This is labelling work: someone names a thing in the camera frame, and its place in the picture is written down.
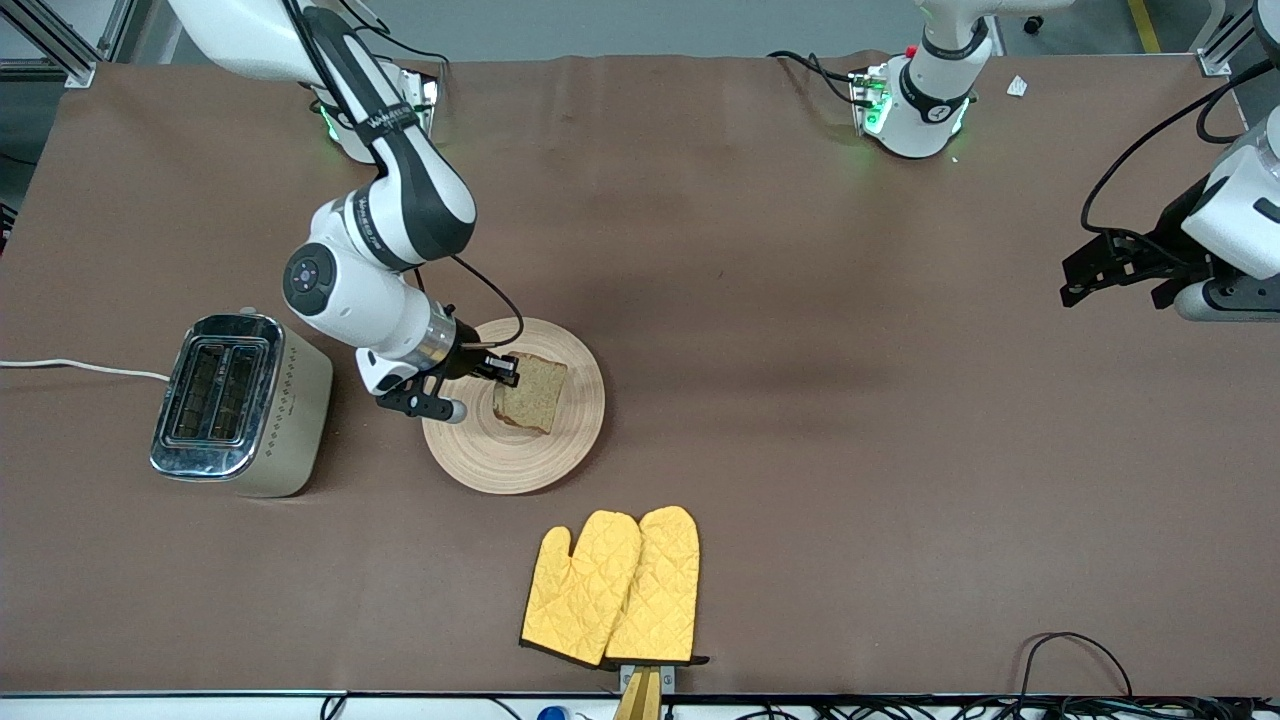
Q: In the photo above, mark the beige chrome toaster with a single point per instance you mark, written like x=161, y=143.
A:
x=290, y=420

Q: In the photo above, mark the white paper scrap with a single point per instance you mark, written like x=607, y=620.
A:
x=1017, y=87

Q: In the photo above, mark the brown toast slice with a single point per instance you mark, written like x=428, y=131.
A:
x=535, y=395

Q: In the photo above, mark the aluminium frame profile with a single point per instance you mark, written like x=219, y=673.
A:
x=70, y=55
x=1225, y=45

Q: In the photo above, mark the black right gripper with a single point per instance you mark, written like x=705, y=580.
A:
x=468, y=358

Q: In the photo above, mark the wooden mitt hanger peg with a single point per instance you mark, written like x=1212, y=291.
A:
x=640, y=700

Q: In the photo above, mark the round wooden plate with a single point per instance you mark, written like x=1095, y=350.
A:
x=540, y=455

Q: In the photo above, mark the brown table cover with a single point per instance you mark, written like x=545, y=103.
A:
x=800, y=300

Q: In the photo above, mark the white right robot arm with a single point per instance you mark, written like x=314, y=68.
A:
x=400, y=190

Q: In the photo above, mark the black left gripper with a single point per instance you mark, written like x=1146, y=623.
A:
x=1168, y=243

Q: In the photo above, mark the black caster wheel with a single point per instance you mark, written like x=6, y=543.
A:
x=1033, y=24

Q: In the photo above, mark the yellow quilted oven mitt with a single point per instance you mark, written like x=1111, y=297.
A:
x=580, y=590
x=662, y=590

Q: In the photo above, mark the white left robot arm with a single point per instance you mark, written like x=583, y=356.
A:
x=925, y=110

